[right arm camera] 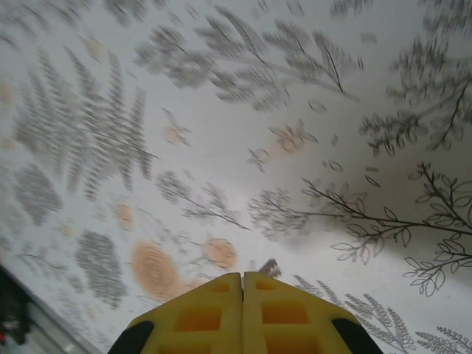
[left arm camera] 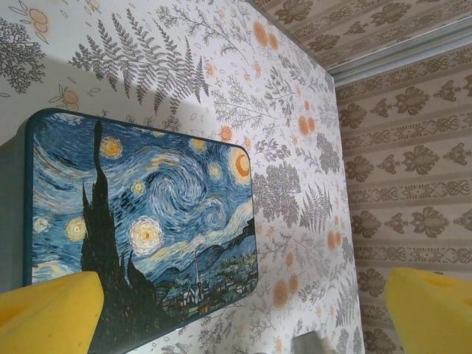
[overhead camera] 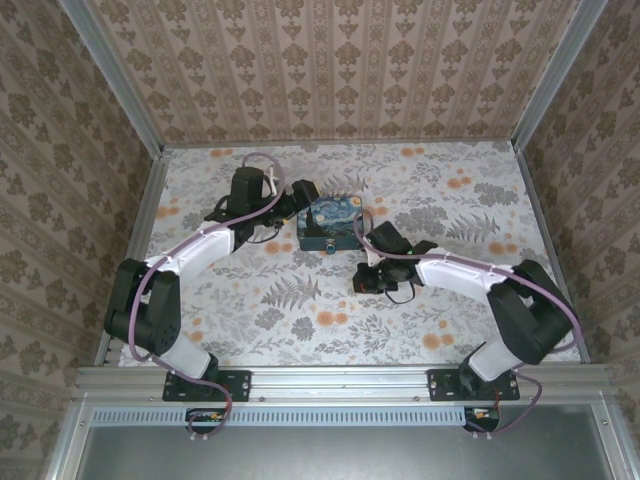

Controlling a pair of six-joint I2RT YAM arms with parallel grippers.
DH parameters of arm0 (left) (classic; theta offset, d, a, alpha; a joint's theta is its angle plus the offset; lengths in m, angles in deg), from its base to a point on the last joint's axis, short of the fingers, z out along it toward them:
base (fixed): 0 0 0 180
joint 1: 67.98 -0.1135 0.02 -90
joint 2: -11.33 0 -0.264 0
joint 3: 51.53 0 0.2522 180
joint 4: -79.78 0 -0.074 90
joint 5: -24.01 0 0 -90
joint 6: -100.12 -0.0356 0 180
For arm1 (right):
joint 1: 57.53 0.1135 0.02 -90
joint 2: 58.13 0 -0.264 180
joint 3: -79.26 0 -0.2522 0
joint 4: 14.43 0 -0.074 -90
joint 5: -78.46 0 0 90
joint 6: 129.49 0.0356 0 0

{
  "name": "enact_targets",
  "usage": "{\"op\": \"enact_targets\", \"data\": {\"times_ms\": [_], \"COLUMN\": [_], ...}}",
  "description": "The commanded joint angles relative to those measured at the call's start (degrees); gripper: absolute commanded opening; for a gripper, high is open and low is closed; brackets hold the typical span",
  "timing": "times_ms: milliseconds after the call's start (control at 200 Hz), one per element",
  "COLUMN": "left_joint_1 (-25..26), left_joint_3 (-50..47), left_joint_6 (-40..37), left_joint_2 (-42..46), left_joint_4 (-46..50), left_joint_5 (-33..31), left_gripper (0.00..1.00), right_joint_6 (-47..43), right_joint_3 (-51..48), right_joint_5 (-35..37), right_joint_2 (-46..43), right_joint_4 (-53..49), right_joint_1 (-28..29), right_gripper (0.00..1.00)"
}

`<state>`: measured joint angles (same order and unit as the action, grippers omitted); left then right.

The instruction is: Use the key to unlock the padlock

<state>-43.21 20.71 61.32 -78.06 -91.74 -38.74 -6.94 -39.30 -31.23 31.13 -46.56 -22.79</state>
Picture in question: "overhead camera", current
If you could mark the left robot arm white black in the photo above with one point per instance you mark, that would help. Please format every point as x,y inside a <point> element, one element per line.
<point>200,250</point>

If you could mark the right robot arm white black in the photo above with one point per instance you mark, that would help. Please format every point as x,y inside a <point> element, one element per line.
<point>460,272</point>

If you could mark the starry night painted tin box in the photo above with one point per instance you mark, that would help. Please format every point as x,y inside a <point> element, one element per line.
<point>330,220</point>

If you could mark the floral patterned table cover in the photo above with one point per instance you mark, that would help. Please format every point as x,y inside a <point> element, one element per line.
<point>350,325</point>

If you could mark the grey metal panel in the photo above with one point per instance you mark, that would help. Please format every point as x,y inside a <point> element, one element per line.
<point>325,455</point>

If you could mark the aluminium front frame rail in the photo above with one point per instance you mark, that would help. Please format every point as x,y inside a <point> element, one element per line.
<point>340,385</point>

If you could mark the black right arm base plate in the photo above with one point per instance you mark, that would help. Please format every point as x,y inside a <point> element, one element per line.
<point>442,385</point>

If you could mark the aluminium frame post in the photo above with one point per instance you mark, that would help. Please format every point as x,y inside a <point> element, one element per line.
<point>115,75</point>
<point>555,70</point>

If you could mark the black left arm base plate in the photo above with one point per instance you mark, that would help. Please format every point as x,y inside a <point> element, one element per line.
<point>235,385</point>

